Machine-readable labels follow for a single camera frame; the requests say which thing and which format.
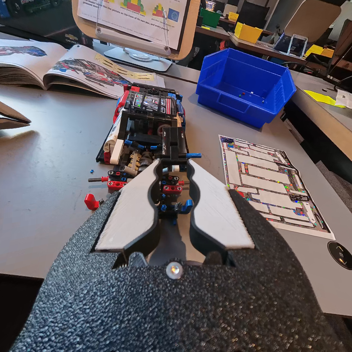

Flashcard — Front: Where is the blue plastic bin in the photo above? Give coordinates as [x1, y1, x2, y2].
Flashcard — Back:
[196, 48, 297, 129]

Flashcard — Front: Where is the black round desk cap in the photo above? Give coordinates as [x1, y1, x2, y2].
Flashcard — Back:
[327, 241, 352, 270]

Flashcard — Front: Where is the large yellow plastic bin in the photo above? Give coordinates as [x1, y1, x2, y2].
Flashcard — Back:
[234, 22, 263, 43]

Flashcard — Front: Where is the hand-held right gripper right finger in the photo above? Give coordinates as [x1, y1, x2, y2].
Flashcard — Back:
[188, 159, 256, 252]

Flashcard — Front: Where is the red angled brick piece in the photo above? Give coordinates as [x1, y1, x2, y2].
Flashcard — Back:
[84, 193, 100, 211]

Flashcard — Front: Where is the black brick hood piece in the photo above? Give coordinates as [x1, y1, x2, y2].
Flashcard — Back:
[160, 126, 202, 165]

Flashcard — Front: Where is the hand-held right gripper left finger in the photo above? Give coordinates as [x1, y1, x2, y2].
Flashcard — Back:
[94, 158, 161, 255]

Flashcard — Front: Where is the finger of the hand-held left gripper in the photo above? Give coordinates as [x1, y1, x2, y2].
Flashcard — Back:
[0, 101, 31, 123]
[0, 119, 29, 130]

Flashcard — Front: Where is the toy brick race car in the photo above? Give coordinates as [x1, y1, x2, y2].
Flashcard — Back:
[88, 82, 193, 225]

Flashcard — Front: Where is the green plastic bin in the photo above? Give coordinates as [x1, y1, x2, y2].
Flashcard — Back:
[200, 8, 222, 28]

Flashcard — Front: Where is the holographic sticker sheet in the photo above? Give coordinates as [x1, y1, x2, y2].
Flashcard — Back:
[219, 134, 336, 240]

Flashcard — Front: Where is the wooden document stand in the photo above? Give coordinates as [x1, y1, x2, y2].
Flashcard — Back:
[72, 0, 201, 72]

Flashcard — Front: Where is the instruction booklet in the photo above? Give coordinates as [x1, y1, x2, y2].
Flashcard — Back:
[0, 38, 166, 100]

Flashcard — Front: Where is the rounded wooden board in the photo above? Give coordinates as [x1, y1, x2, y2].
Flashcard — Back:
[283, 0, 341, 42]

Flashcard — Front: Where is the yellow paper sheet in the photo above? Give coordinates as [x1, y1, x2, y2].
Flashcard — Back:
[304, 89, 345, 108]

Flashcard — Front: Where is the black toy car set box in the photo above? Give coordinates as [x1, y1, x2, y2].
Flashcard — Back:
[0, 0, 95, 46]

